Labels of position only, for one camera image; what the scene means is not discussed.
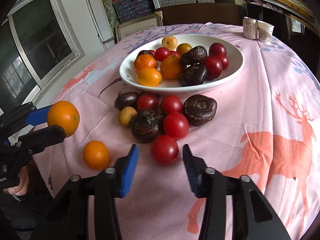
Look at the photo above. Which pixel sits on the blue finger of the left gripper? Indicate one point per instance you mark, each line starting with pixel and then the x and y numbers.
pixel 37 141
pixel 37 116

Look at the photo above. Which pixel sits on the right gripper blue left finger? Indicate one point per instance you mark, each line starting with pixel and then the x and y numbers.
pixel 127 170

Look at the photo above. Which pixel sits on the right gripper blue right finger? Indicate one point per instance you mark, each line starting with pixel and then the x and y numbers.
pixel 195 167

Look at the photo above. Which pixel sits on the orange tangerine top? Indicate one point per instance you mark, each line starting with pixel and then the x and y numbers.
pixel 65 115

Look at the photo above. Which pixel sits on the orange tangerine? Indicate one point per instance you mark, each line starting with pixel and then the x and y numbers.
pixel 145 61
pixel 65 115
pixel 96 155

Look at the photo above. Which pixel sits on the person's left hand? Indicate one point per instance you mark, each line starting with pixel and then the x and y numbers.
pixel 21 188

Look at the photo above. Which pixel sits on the dark water chestnut middle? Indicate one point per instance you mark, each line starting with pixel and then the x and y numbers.
pixel 147 125

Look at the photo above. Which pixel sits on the dark water chestnut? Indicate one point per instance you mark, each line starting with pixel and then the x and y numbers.
pixel 199 109
pixel 147 125

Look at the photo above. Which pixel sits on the small yellow fruit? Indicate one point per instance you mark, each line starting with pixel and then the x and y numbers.
pixel 126 115

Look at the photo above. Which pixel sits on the dark water chestnut right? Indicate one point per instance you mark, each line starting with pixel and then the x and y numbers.
pixel 199 109

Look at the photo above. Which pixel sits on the pink deer print tablecloth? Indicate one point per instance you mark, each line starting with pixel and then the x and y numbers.
pixel 266 125

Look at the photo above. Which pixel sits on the yellow orange tomato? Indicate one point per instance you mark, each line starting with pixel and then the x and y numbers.
pixel 149 76

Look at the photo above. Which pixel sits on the dark red tomato on plate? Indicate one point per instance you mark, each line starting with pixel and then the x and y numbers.
pixel 217 49

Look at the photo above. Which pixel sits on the framed panel leaning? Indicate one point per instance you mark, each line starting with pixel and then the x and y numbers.
pixel 128 28

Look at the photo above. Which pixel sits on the yellow tomato on plate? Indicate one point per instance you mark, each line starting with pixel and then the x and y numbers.
pixel 170 42

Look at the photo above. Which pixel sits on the pink beverage can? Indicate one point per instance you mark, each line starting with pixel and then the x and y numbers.
pixel 250 28

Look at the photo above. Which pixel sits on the white paper cup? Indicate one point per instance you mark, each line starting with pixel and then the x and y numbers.
pixel 265 31

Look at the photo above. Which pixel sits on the dark wooden cabinet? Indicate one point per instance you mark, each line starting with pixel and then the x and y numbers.
pixel 223 13

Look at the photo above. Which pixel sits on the window with white frame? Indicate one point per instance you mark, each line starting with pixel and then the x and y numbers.
pixel 37 43

